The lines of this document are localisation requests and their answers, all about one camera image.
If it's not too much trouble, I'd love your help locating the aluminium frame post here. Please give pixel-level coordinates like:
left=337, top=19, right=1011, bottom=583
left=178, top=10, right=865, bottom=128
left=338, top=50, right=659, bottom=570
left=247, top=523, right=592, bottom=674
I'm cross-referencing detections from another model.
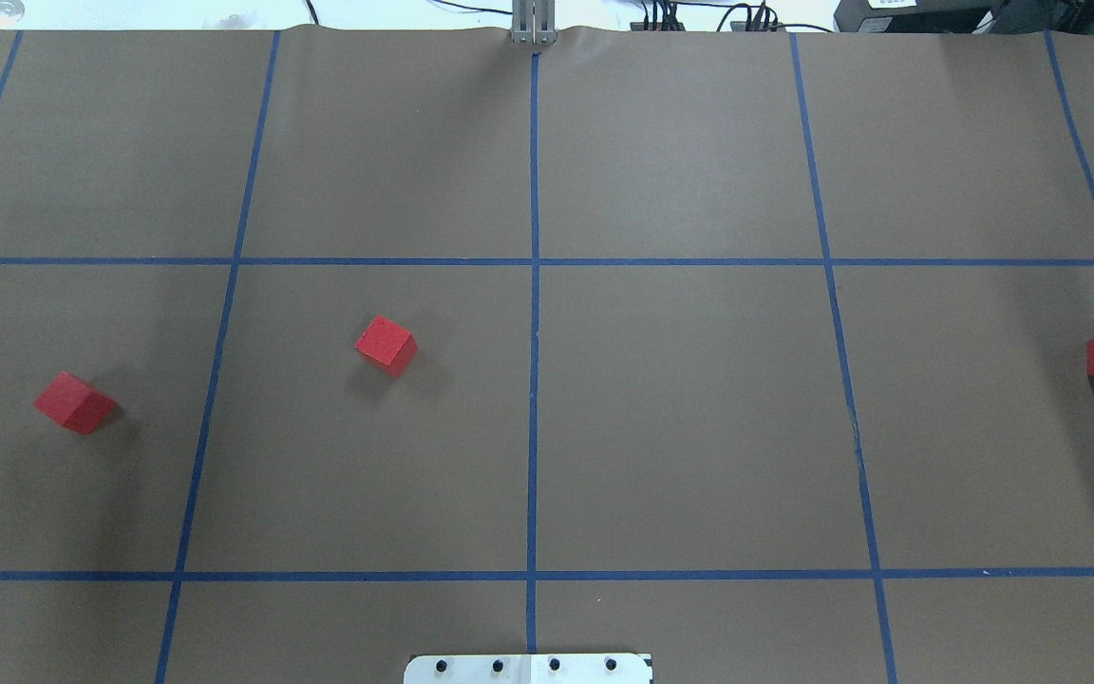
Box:
left=511, top=0, right=558, bottom=47

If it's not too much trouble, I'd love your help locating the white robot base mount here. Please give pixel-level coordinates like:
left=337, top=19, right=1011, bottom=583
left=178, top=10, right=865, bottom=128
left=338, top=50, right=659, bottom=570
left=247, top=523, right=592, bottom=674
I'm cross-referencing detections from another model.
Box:
left=403, top=653, right=654, bottom=683

